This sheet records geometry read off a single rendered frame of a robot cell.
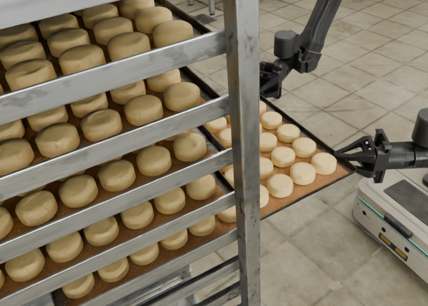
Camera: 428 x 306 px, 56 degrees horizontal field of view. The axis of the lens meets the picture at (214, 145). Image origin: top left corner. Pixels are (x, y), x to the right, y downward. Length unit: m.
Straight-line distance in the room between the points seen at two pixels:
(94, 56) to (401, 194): 1.55
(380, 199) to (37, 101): 1.56
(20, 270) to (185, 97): 0.33
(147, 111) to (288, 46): 0.69
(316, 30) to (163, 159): 0.73
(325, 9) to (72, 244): 0.89
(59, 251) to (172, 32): 0.35
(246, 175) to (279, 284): 1.24
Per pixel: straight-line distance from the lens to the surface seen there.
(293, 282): 1.81
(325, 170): 0.83
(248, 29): 0.46
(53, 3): 0.41
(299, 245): 1.91
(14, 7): 0.41
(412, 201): 1.84
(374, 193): 1.84
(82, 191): 0.57
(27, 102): 0.44
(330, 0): 1.19
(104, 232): 0.63
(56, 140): 0.52
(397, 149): 0.89
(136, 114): 0.52
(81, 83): 0.44
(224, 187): 0.68
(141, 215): 0.64
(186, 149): 0.59
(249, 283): 0.80
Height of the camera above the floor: 1.53
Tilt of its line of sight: 39 degrees down
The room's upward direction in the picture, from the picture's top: 6 degrees counter-clockwise
